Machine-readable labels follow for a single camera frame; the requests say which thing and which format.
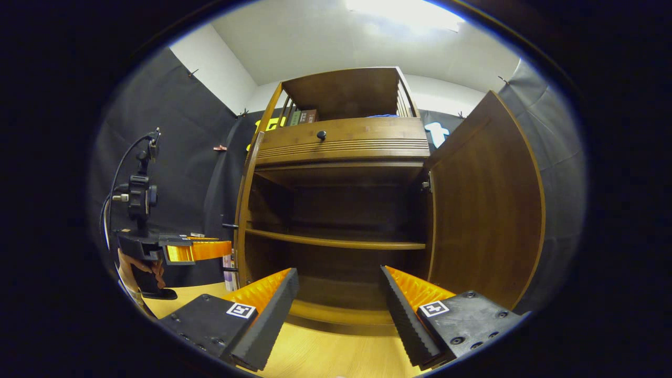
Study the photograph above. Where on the green book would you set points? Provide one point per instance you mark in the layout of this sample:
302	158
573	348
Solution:
295	118

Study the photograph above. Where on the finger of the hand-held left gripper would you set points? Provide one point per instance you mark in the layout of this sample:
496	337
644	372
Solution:
205	251
202	238

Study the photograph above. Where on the wooden shoe cabinet door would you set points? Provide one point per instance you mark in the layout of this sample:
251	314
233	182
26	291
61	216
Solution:
247	199
483	210

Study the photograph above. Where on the printed paper sheet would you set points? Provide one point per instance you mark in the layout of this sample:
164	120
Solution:
229	275

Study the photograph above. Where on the wooden double-door shoe cabinet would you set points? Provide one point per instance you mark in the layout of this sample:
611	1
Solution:
346	92

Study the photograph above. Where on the metal door hinge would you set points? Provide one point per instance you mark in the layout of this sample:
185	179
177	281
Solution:
427	182

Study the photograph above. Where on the wooden cabinet drawer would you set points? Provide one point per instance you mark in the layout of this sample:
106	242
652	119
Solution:
367	134

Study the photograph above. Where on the black backdrop cloth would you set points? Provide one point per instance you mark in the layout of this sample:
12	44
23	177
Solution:
173	131

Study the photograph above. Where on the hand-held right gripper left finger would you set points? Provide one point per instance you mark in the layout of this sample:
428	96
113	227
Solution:
273	315

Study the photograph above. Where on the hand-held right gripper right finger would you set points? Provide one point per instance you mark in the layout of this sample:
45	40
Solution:
401	315

